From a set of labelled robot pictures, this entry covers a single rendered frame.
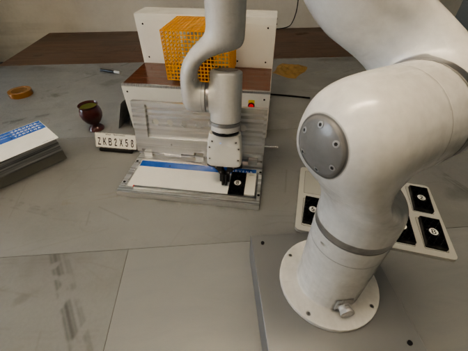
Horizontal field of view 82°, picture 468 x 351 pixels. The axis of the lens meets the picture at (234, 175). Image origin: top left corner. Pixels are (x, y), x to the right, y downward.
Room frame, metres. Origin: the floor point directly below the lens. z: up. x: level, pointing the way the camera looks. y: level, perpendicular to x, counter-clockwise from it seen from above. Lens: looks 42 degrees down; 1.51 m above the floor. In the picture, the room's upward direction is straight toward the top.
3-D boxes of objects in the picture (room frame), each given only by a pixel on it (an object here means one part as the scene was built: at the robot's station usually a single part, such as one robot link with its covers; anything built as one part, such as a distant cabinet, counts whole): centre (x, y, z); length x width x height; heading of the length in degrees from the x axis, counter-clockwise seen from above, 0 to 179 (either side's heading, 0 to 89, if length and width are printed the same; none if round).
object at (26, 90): (1.28, 1.08, 0.91); 0.10 x 0.10 x 0.02
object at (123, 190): (0.65, 0.13, 0.92); 0.44 x 0.21 x 0.04; 82
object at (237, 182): (0.60, -0.01, 0.93); 0.10 x 0.05 x 0.01; 172
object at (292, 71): (1.61, -0.33, 0.91); 0.22 x 0.18 x 0.02; 151
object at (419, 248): (0.52, -0.39, 0.90); 0.40 x 0.27 x 0.01; 76
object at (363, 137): (0.25, -0.16, 1.29); 0.19 x 0.12 x 0.24; 118
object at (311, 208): (0.50, -0.23, 0.92); 0.10 x 0.05 x 0.01; 164
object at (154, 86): (1.10, 0.02, 1.09); 0.75 x 0.40 x 0.38; 82
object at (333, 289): (0.26, -0.19, 1.08); 0.19 x 0.19 x 0.18
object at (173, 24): (1.04, 0.12, 1.19); 0.23 x 0.20 x 0.17; 82
